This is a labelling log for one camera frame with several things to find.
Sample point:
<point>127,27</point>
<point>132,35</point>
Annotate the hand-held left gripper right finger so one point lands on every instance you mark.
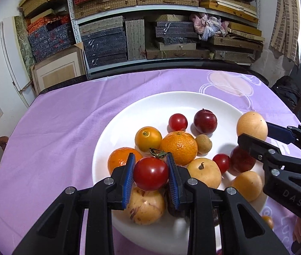
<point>172,183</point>

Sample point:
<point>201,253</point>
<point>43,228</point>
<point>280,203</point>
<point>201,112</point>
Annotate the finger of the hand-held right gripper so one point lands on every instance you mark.
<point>280,134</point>
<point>254,146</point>

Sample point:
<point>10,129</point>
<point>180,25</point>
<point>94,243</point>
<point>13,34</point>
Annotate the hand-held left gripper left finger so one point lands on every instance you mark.
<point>129,180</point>

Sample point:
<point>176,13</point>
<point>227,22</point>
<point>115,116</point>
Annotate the dark red plum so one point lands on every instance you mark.
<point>205,122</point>
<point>242,162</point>

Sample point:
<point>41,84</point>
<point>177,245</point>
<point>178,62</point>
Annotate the pale yellow pear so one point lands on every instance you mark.
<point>251,124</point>
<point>247,186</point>

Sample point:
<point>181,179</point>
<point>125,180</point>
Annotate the red tomato with stem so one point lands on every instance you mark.
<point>151,174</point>

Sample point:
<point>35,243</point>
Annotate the small orange mandarin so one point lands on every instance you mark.
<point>118,159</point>

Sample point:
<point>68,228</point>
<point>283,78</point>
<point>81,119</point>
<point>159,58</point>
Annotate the pale yellow striped fruit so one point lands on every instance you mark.
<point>205,172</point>
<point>145,207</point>

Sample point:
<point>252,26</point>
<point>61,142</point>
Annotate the large orange mandarin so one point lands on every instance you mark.
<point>179,147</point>

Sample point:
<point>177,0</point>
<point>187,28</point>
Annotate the yellow orange tomato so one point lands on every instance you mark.
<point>268,221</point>
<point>148,139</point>

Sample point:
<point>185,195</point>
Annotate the tan longan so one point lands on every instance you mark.
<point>203,144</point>

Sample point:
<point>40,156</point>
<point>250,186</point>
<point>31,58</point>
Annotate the white oval plate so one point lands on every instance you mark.
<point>129,117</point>

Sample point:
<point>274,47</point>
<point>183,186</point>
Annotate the dark jacket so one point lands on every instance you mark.
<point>286,90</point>

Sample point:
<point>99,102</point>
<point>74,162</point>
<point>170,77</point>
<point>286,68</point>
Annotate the purple printed tablecloth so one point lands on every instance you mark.
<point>60,138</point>

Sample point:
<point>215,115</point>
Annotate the brick pattern curtain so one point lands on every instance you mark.
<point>284,24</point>

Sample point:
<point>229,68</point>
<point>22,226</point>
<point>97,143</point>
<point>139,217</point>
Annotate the pink crumpled cloth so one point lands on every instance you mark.
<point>206,26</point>

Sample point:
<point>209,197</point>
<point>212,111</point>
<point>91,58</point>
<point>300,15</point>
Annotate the beige framed board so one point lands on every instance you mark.
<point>57,71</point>

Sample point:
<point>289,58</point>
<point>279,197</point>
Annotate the stack of dark blue boxes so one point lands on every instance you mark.
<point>103,47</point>

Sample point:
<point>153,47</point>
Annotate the stack of dark grey boxes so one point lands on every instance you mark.
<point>174,30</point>

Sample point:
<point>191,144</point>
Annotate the grey woven upright box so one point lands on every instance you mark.
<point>135,39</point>

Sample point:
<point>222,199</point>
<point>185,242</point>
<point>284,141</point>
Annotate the stack of blue floral boxes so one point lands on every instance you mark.
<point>49,39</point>

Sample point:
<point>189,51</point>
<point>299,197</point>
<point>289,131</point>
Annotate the white metal shelf rack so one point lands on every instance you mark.
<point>76,26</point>

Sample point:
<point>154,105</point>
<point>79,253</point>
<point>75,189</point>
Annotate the white door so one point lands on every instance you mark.
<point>9,58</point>

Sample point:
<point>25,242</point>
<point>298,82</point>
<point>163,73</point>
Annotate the green marbled board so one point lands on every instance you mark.
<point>22,45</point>

